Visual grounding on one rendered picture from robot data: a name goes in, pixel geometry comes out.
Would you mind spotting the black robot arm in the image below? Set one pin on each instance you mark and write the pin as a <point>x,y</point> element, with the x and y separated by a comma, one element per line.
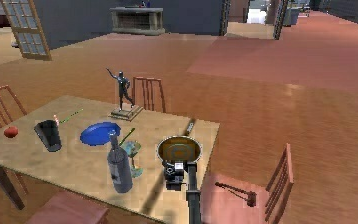
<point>193,200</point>

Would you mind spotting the red wooden chair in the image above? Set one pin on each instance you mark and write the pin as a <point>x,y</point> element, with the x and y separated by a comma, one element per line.
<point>230,200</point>
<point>148,95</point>
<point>67,210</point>
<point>3,103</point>

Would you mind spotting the round metal frying pan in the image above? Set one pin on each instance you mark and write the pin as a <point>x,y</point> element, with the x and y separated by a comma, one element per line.
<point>178,150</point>

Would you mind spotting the green pencil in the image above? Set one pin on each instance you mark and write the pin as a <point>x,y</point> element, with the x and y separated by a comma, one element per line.
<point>127,136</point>
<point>71,116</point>

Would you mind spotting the blue round plate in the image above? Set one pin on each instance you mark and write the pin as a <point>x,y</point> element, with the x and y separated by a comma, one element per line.
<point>98,134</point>

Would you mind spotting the wooden door with glass panes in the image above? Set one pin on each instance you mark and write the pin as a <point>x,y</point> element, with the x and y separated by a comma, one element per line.
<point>27,30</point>

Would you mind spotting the teal wine glass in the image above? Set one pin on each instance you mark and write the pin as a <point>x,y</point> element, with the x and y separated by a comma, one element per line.
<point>132,148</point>

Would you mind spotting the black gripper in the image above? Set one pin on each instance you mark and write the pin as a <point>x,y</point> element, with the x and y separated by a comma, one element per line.
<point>173,181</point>

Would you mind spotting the black cup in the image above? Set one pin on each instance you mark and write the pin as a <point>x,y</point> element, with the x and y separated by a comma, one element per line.
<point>50,136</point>

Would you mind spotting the pink striped candle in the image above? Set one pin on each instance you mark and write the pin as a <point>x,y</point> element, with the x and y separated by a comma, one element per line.
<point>56,120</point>

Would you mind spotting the grey bin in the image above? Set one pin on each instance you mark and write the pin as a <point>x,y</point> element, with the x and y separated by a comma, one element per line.
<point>292,16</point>

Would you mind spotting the dark human figure statue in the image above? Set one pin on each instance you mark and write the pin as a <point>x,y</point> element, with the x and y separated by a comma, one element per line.
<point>123,90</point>

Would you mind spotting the red apple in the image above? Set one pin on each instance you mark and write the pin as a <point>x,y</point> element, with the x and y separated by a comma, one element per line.
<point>11,131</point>

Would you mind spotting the dark wine bottle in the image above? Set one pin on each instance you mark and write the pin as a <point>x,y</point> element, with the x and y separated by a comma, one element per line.
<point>120,173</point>

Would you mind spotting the light wooden dining table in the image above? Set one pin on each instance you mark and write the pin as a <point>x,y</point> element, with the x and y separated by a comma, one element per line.
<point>70,166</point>

